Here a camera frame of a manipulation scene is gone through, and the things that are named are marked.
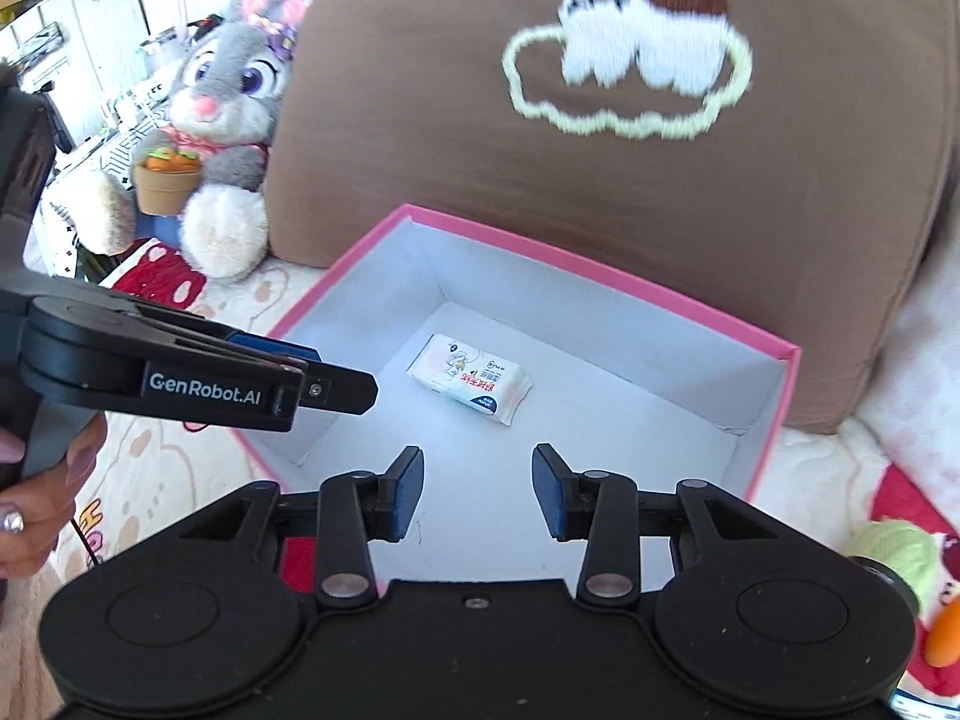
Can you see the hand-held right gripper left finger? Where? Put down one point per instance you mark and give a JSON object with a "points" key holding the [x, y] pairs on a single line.
{"points": [[411, 491]]}

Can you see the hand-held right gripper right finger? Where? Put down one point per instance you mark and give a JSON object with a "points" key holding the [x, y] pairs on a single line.
{"points": [[546, 491]]}

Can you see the white tissue packet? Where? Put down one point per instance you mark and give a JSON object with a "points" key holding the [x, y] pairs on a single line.
{"points": [[469, 379]]}

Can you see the green yarn ball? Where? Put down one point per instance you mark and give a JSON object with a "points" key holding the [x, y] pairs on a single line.
{"points": [[900, 551]]}

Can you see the person's left hand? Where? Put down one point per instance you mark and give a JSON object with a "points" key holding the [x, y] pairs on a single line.
{"points": [[75, 465]]}

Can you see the brown embroidered cushion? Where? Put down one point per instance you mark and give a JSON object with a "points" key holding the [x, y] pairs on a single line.
{"points": [[450, 127]]}

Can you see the pink cardboard box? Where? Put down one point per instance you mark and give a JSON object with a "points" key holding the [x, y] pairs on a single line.
{"points": [[600, 360]]}

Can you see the black and white patterned cloth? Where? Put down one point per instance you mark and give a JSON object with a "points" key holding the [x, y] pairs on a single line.
{"points": [[120, 150]]}

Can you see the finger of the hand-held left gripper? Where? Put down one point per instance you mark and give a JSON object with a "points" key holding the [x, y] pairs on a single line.
{"points": [[274, 349], [337, 392]]}

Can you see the grey bunny plush toy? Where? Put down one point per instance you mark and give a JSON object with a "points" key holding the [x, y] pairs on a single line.
{"points": [[225, 75]]}

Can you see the white cabinet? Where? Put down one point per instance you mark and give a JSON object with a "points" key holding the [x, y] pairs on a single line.
{"points": [[82, 22]]}

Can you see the pink checkered pillow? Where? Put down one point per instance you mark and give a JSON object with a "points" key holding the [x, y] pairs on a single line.
{"points": [[926, 360]]}

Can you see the red and white printed quilt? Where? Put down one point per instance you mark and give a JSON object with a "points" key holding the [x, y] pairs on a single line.
{"points": [[172, 457]]}

